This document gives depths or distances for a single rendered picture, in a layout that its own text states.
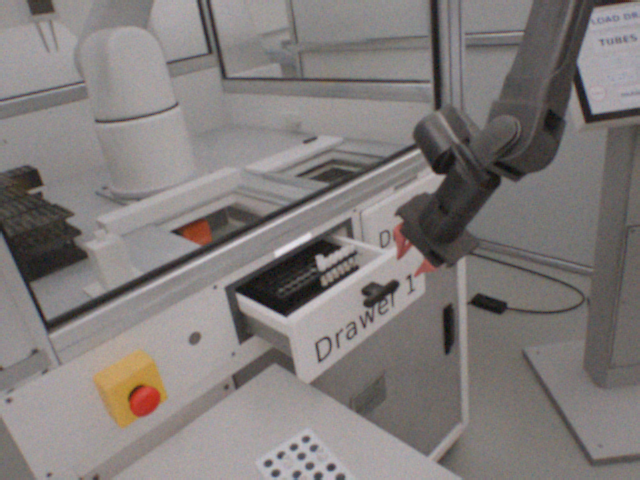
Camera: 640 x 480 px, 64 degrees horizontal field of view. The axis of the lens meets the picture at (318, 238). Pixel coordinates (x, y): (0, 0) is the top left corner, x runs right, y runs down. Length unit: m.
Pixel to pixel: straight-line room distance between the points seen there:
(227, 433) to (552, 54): 0.64
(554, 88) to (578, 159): 1.81
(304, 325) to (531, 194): 1.95
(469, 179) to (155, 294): 0.44
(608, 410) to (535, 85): 1.41
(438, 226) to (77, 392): 0.51
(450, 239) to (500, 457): 1.15
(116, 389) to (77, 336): 0.08
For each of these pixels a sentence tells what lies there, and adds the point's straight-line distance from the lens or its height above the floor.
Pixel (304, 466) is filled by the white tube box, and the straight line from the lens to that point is 0.69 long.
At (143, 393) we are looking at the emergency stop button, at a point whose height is 0.89.
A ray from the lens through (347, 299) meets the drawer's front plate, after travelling 0.75.
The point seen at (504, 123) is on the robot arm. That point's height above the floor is 1.17.
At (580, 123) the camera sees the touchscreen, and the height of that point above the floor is 0.96.
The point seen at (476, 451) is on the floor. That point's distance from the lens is 1.75.
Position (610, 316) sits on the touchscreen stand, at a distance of 1.78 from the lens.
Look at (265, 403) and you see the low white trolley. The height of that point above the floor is 0.76.
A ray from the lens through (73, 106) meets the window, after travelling 0.68.
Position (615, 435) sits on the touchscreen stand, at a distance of 1.82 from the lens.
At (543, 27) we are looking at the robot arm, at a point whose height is 1.25.
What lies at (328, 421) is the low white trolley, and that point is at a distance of 0.78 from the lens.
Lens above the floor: 1.32
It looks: 26 degrees down
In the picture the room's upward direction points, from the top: 9 degrees counter-clockwise
